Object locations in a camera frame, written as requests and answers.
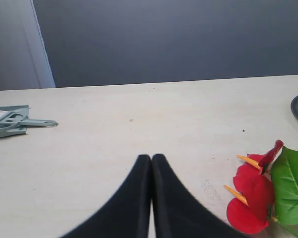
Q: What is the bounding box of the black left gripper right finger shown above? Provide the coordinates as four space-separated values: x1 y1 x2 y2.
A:
151 154 246 238

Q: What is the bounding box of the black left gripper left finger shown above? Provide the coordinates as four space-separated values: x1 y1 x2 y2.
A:
63 155 150 238

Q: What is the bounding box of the red artificial anthurium flower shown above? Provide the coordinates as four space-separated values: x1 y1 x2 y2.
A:
225 140 298 238

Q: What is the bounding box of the green plastic dustpan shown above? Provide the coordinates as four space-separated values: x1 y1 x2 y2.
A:
0 105 29 138

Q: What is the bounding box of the green hand brush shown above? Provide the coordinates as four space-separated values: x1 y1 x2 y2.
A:
0 110 58 131

